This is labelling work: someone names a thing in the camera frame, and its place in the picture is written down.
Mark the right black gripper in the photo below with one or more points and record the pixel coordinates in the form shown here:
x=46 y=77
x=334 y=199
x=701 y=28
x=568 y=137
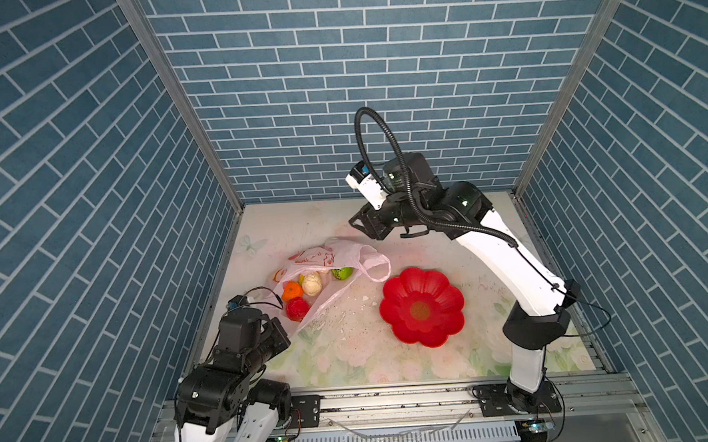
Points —
x=367 y=218

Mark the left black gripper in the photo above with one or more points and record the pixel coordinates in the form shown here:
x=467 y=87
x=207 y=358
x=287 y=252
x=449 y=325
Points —
x=276 y=328

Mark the red fake apple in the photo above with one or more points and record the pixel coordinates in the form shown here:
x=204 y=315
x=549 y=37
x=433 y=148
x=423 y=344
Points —
x=297 y=309

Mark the pink plastic bag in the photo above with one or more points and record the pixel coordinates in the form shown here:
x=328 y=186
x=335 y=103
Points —
x=334 y=253

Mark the green fake fruit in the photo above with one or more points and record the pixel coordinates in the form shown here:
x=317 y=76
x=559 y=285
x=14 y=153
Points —
x=341 y=274

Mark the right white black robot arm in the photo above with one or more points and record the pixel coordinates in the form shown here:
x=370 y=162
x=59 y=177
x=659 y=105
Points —
x=540 y=314

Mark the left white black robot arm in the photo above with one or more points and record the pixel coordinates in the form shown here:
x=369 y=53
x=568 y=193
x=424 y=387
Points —
x=219 y=401

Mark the orange fake fruit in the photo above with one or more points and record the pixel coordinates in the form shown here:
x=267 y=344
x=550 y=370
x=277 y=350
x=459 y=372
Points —
x=292 y=290

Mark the red flower-shaped bowl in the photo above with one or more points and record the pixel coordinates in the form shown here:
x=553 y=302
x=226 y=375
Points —
x=422 y=307

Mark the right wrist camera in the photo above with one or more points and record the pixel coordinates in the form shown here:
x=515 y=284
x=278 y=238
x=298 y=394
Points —
x=361 y=180

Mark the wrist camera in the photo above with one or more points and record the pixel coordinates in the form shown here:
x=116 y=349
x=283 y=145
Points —
x=361 y=180
x=239 y=301

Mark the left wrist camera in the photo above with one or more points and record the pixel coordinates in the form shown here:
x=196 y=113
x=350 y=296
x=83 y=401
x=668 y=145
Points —
x=239 y=301

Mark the white cable duct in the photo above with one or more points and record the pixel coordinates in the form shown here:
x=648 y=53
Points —
x=503 y=431

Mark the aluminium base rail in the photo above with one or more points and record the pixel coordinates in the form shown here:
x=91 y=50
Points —
x=581 y=407

